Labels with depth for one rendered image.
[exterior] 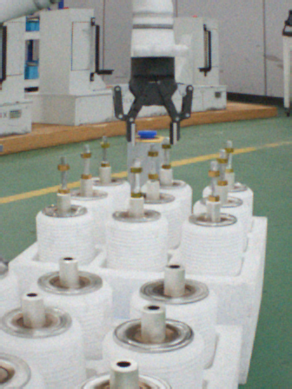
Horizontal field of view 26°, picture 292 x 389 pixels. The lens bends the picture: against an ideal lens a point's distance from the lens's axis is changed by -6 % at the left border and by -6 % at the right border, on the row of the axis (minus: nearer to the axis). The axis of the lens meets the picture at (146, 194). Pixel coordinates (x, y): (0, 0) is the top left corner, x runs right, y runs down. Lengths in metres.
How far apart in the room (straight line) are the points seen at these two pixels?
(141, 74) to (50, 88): 2.81
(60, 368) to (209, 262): 0.42
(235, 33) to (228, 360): 6.26
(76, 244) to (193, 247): 0.18
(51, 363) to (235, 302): 0.42
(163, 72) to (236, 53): 5.80
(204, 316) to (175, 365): 0.13
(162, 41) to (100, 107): 2.77
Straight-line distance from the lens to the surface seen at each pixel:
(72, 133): 3.58
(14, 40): 3.45
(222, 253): 0.96
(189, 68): 4.70
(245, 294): 0.94
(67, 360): 0.60
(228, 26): 6.91
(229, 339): 0.75
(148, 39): 1.05
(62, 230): 1.00
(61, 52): 3.78
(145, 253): 0.98
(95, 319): 0.70
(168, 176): 1.22
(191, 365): 0.57
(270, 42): 6.62
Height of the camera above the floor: 0.50
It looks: 13 degrees down
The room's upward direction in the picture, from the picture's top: straight up
